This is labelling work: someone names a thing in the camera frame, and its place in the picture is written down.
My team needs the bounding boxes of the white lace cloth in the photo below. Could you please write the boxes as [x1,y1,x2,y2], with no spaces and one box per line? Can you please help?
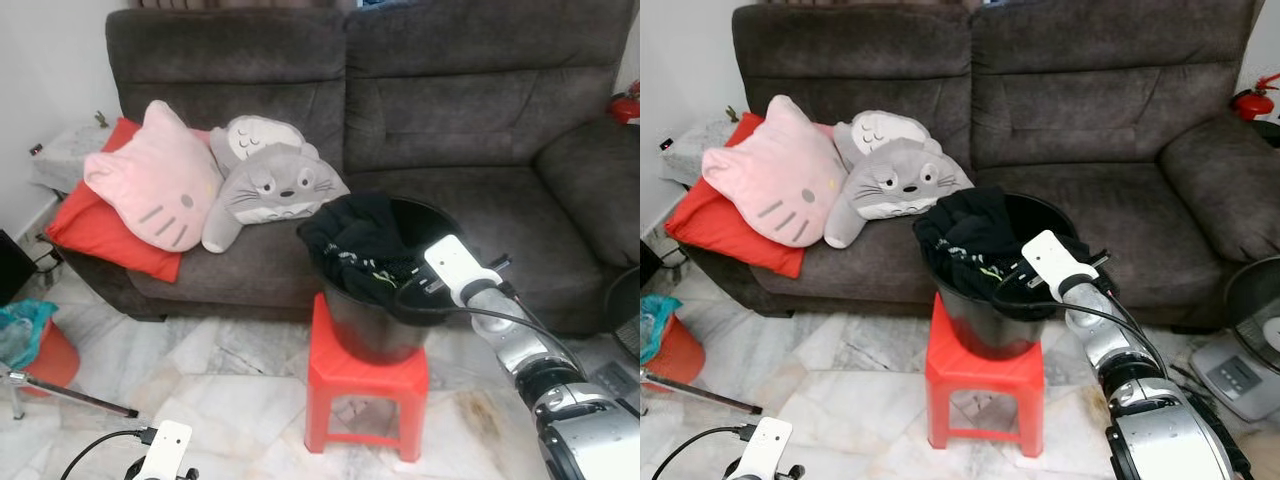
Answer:
[30,120,116,196]
[660,115,741,186]

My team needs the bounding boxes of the dark grey fabric sofa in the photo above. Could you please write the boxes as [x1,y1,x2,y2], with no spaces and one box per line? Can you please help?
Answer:
[680,0,1280,331]
[58,5,641,336]

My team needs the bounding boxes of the pink cat face cushion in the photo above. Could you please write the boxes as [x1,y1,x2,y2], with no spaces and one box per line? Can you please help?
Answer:
[83,100,224,253]
[700,95,849,249]

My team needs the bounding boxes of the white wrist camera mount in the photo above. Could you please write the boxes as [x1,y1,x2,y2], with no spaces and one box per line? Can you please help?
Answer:
[423,235,501,309]
[142,420,194,480]
[1020,230,1099,306]
[740,417,794,480]

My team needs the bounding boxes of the grey floor fan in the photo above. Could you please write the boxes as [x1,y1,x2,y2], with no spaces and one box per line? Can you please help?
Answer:
[1190,255,1280,423]
[585,265,641,416]

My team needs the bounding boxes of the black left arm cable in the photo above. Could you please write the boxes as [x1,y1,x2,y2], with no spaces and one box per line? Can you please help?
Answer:
[652,425,761,480]
[60,428,161,480]

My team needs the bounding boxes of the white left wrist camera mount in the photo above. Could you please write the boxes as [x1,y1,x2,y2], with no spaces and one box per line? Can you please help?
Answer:
[740,417,794,480]
[142,420,194,480]

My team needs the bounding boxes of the red plastic stool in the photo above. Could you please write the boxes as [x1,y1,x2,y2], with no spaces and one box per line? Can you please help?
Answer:
[925,290,1046,459]
[304,292,431,464]

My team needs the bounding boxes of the red fire extinguisher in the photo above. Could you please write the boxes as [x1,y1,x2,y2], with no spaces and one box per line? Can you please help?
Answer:
[608,80,641,126]
[1232,72,1280,121]

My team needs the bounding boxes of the grey sleeping Totoro cushion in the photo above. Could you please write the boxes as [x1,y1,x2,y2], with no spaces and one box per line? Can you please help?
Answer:
[832,110,931,171]
[208,115,306,176]

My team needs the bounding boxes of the black shirt with green print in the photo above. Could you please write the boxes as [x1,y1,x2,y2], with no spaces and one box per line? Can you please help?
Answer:
[912,187,1041,301]
[297,192,426,306]

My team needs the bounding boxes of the red cushion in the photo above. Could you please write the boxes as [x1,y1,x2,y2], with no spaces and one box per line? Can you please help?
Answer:
[663,112,806,279]
[45,117,186,284]

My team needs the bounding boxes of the grey Totoro plush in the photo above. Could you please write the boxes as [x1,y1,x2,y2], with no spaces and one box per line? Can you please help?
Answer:
[200,142,351,255]
[823,137,974,250]

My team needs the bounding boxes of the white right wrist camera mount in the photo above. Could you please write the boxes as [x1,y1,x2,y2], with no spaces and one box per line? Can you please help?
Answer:
[1020,230,1099,306]
[423,235,501,309]

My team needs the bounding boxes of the black round bucket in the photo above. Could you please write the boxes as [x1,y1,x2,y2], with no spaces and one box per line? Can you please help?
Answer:
[915,192,1086,361]
[300,195,471,366]

